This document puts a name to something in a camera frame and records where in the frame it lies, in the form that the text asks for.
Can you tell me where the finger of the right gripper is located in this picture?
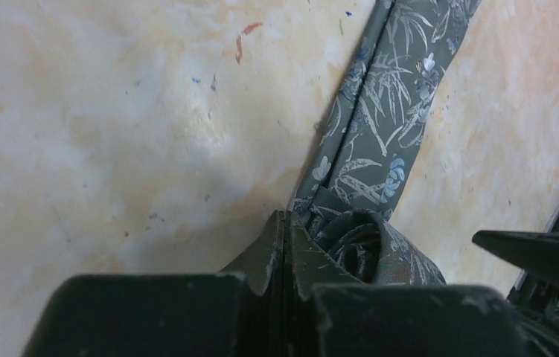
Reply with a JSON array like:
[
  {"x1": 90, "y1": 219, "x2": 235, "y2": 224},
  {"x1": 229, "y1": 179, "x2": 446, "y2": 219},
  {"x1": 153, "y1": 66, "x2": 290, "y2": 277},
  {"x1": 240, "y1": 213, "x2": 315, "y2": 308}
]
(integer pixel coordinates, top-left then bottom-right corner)
[{"x1": 472, "y1": 231, "x2": 559, "y2": 288}]

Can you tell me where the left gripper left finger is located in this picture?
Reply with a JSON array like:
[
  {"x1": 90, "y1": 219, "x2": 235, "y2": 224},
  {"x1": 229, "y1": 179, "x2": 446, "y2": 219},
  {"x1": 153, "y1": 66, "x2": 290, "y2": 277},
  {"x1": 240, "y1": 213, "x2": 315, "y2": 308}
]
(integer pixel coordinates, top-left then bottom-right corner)
[{"x1": 23, "y1": 211, "x2": 284, "y2": 356}]

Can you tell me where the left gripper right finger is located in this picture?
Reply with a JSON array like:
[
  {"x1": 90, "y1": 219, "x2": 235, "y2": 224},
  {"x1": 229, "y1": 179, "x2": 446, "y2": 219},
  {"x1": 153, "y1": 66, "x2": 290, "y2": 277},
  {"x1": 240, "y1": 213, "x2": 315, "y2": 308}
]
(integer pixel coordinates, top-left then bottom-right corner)
[{"x1": 284, "y1": 211, "x2": 528, "y2": 356}]

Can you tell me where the grey floral tie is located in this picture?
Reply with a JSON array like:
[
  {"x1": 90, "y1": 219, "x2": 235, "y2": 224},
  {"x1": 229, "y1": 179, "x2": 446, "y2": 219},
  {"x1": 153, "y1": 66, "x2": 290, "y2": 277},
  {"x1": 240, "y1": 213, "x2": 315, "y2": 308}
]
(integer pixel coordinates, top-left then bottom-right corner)
[{"x1": 294, "y1": 0, "x2": 479, "y2": 286}]

